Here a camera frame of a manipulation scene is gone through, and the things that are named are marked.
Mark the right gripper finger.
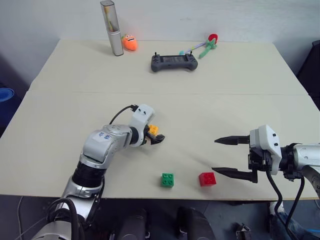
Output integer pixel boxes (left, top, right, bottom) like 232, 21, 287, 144
214, 135, 251, 146
211, 166, 259, 184

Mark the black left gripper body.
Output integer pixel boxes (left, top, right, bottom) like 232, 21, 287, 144
142, 124, 152, 147

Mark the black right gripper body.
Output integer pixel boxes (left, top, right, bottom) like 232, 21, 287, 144
247, 146, 273, 174

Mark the yellow toy brick cube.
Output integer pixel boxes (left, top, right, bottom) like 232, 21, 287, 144
147, 124, 160, 137

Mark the red toy brick cube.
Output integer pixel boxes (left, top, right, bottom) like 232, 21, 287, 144
198, 171, 217, 187

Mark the green toy brick cube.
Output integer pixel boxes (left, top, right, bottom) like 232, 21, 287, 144
160, 172, 176, 188

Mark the dark grey handheld controller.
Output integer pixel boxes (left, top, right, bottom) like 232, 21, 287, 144
150, 51, 199, 74

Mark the dark rounded shape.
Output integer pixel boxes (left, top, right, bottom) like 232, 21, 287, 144
116, 207, 149, 240

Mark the orange carrot plush toy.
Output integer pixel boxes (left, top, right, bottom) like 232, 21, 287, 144
121, 33, 139, 52

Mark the purple and teal toy stick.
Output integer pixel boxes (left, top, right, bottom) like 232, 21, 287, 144
178, 41, 209, 56

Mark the red and green flower toy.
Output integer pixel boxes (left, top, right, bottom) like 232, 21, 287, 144
198, 33, 219, 60

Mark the tall silver tin box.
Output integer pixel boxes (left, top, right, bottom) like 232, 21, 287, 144
99, 0, 125, 57

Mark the blue round container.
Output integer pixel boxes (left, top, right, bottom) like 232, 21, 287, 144
0, 87, 16, 103

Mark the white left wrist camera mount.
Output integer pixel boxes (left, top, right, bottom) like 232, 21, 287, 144
128, 104, 156, 147

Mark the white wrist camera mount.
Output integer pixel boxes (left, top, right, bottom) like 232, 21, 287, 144
128, 104, 156, 147
249, 124, 283, 176

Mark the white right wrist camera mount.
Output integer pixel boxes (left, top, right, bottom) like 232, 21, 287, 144
249, 124, 283, 176

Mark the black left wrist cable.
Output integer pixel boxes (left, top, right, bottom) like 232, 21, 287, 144
108, 104, 138, 126

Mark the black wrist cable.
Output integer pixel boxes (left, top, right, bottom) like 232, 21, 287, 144
264, 169, 298, 240
108, 104, 138, 126
284, 174, 306, 230

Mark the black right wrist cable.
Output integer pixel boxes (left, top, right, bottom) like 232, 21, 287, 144
264, 169, 298, 240
284, 174, 306, 230

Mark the small metal bracket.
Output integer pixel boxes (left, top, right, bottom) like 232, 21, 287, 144
233, 222, 252, 240

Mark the black left shoulder cable bundle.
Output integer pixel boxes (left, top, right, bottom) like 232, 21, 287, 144
46, 197, 86, 240

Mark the thin white cable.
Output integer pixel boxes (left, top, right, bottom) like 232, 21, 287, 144
14, 196, 38, 240

